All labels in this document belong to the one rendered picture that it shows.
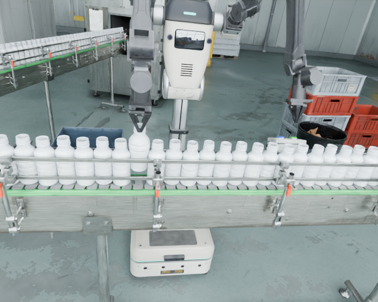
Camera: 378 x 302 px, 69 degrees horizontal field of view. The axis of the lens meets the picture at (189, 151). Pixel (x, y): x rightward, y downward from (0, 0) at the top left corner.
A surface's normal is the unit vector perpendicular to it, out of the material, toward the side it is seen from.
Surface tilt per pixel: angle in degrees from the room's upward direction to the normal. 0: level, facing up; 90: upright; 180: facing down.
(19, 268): 0
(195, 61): 90
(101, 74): 90
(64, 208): 90
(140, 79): 90
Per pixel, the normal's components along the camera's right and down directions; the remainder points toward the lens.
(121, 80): -0.17, 0.47
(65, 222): 0.14, 0.48
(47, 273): 0.11, -0.88
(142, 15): 0.18, -0.05
